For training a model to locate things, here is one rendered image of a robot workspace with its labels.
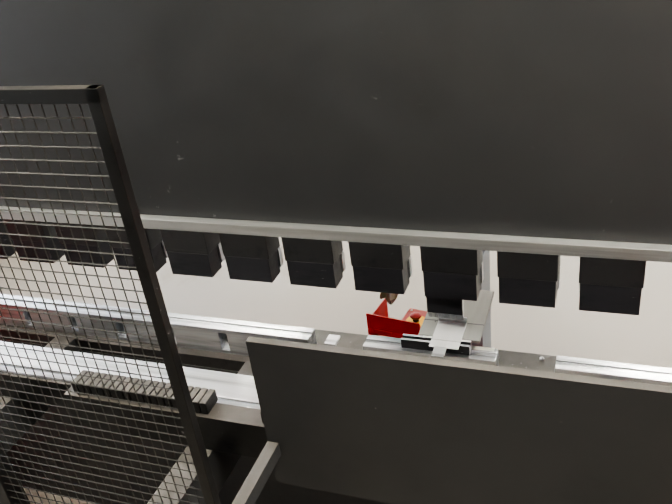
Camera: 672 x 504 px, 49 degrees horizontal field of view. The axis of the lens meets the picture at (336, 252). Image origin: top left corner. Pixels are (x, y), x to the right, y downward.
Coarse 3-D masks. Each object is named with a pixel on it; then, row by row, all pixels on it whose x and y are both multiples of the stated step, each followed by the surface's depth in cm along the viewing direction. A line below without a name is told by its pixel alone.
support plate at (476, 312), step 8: (480, 296) 227; (488, 296) 227; (464, 304) 225; (472, 304) 224; (480, 304) 224; (488, 304) 223; (464, 312) 221; (472, 312) 221; (480, 312) 220; (488, 312) 221; (424, 320) 220; (432, 320) 219; (472, 320) 217; (480, 320) 217; (424, 328) 216; (432, 328) 216; (472, 328) 214; (480, 328) 213; (464, 336) 211; (472, 336) 210; (480, 336) 210
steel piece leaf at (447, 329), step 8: (440, 320) 219; (448, 320) 218; (456, 320) 217; (464, 320) 216; (440, 328) 215; (448, 328) 215; (456, 328) 214; (464, 328) 214; (432, 336) 212; (440, 336) 212; (448, 336) 211; (456, 336) 211
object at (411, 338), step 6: (408, 336) 214; (414, 336) 214; (420, 336) 213; (402, 342) 214; (408, 342) 213; (414, 342) 212; (420, 342) 211; (426, 342) 211; (462, 342) 209; (468, 342) 208; (414, 348) 213; (420, 348) 212; (426, 348) 212; (432, 348) 211; (462, 348) 207; (468, 348) 207; (462, 354) 208; (468, 354) 208
